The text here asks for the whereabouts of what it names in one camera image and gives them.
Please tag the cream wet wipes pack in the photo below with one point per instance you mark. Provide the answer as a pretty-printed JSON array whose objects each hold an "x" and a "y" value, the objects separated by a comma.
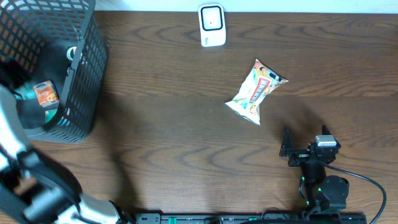
[{"x": 260, "y": 82}]

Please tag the white barcode scanner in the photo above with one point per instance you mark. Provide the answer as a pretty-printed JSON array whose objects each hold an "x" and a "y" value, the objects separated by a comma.
[{"x": 212, "y": 25}]

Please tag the teal wipes pack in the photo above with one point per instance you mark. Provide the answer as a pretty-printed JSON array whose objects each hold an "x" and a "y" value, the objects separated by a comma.
[{"x": 25, "y": 92}]

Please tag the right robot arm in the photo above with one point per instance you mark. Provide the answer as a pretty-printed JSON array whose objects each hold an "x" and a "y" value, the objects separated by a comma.
[{"x": 325, "y": 194}]

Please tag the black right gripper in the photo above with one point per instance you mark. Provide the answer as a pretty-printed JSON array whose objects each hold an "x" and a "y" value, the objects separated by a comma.
[{"x": 299, "y": 155}]

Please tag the orange tissue pack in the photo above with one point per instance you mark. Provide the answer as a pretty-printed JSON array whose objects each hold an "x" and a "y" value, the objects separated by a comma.
[{"x": 46, "y": 94}]

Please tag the green tissue pack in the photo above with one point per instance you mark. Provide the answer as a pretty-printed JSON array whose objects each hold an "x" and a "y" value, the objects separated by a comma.
[{"x": 49, "y": 114}]

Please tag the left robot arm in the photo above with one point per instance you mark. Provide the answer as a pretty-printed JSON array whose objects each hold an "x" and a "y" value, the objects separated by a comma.
[{"x": 34, "y": 187}]

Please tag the dark green round-logo box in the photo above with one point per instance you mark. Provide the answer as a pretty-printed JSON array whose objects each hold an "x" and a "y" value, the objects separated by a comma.
[{"x": 71, "y": 52}]

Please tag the dark grey plastic mesh basket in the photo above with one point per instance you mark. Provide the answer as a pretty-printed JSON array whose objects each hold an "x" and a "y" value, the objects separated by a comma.
[{"x": 37, "y": 34}]

